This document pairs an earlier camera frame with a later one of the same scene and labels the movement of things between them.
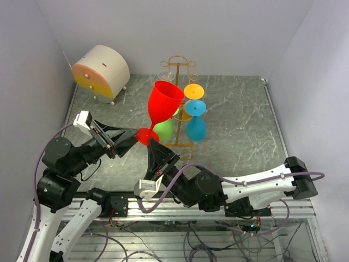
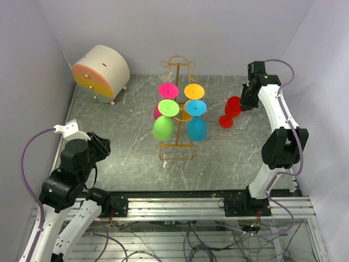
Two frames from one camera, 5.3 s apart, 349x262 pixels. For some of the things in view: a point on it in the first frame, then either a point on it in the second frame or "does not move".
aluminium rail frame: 177,232 does not move
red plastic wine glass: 165,100 to 232,109
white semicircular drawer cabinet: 101,72 does not move
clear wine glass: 167,75 does not move
